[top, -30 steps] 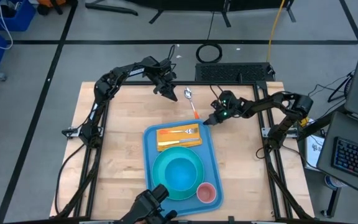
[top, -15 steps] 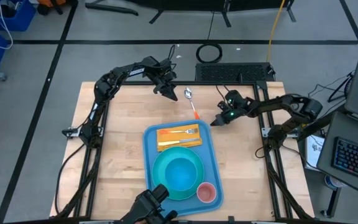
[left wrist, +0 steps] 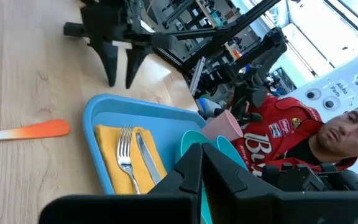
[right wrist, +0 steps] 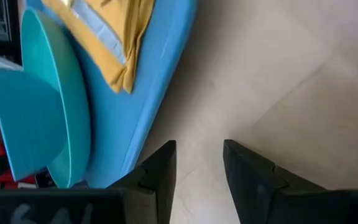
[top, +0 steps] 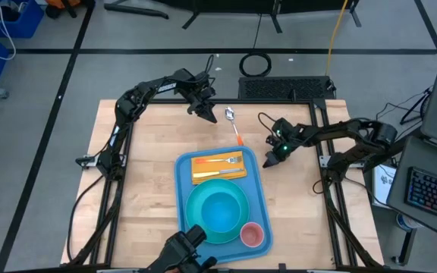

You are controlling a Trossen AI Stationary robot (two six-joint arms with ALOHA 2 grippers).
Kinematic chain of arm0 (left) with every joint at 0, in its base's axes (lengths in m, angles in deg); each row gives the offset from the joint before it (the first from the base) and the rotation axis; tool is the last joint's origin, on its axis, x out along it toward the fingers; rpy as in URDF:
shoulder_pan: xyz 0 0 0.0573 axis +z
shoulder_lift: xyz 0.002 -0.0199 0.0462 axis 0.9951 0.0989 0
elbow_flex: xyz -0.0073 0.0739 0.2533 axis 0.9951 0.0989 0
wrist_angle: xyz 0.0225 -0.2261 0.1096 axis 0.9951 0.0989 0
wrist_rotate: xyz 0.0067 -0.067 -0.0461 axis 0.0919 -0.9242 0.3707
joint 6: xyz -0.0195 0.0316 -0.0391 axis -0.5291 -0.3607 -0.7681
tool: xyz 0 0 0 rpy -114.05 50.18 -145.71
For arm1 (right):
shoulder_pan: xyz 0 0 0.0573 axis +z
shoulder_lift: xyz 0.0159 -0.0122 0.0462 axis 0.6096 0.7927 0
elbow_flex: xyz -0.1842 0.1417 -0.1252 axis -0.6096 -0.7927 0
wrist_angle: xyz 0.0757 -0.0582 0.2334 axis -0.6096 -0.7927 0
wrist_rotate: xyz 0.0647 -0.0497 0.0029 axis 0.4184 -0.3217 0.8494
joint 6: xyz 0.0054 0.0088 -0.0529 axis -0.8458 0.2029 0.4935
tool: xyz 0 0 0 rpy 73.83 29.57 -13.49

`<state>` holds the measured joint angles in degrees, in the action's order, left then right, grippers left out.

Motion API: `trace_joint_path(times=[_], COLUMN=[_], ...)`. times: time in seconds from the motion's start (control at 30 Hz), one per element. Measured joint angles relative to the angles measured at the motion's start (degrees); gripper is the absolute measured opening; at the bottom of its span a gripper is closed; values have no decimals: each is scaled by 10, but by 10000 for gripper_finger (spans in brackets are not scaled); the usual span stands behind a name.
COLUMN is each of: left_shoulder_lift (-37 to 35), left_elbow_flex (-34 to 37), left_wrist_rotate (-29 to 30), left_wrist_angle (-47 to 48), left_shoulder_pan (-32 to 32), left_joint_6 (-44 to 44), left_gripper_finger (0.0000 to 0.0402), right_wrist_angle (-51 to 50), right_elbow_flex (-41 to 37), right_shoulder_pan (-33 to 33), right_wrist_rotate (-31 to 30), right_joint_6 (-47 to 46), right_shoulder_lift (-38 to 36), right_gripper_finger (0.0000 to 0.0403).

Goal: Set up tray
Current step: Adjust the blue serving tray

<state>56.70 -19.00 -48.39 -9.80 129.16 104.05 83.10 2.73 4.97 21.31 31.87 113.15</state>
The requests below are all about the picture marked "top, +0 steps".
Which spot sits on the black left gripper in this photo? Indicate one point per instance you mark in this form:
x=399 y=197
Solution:
x=201 y=96

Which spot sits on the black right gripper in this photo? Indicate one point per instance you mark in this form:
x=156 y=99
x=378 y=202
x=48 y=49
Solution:
x=283 y=140

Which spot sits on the orange cloth napkin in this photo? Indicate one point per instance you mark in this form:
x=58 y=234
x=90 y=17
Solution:
x=218 y=167

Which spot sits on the blue plastic bowl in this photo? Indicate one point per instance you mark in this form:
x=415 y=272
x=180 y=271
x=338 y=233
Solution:
x=220 y=211

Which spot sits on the pink plastic cup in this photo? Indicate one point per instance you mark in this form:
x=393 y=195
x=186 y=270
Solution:
x=252 y=234

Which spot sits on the teal plastic plate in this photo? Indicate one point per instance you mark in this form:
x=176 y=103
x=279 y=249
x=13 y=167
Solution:
x=193 y=212

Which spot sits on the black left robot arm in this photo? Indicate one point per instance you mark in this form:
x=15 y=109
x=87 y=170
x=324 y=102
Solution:
x=127 y=106

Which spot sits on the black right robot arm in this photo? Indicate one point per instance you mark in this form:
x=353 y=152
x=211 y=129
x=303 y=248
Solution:
x=355 y=127

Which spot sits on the blue plastic tray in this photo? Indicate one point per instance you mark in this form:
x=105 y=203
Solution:
x=258 y=197

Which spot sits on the white printed paper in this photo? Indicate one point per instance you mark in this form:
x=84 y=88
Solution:
x=383 y=186

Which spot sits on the black floor stand bar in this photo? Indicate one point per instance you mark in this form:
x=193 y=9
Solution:
x=135 y=10

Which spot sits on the white and blue roll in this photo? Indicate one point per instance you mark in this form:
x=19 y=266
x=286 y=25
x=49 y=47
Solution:
x=404 y=223

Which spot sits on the black desk leg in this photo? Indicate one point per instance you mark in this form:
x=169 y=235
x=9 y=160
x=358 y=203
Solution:
x=406 y=246

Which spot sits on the backlit black keyboard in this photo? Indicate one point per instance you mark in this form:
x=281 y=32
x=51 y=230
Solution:
x=431 y=193

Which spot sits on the orange and black tool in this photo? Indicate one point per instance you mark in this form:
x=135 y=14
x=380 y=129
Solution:
x=63 y=3

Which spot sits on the black aluminium table frame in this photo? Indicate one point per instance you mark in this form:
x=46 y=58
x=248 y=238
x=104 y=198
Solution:
x=241 y=101

